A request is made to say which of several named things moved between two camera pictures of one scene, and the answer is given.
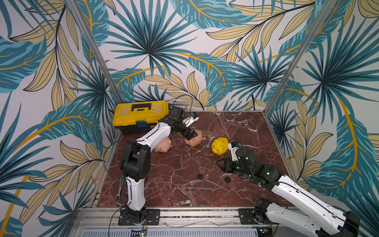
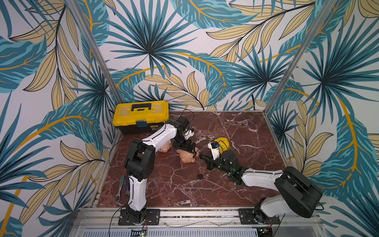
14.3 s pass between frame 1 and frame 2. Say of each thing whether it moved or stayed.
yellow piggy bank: stayed
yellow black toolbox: stayed
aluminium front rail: stayed
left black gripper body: moved
